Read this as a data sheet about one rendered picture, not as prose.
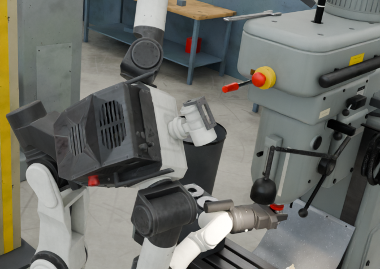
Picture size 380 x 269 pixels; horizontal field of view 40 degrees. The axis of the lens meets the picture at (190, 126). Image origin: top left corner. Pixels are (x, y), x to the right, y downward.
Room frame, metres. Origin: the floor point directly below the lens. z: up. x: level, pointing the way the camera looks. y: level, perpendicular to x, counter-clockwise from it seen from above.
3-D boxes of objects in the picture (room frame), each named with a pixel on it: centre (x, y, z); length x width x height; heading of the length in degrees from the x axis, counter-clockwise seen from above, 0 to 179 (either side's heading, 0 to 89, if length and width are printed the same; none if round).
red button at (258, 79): (1.32, -0.17, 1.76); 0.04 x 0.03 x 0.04; 51
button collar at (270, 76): (1.34, -0.18, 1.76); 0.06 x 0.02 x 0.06; 51
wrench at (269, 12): (1.46, -0.13, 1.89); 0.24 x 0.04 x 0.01; 141
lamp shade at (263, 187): (1.29, -0.23, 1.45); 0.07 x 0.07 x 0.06
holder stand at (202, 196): (1.72, -0.07, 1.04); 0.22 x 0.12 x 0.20; 42
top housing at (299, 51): (1.53, -0.33, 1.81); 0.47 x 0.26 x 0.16; 141
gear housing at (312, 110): (1.55, -0.35, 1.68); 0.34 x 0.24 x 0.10; 141
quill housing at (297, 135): (1.52, -0.33, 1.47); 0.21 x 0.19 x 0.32; 51
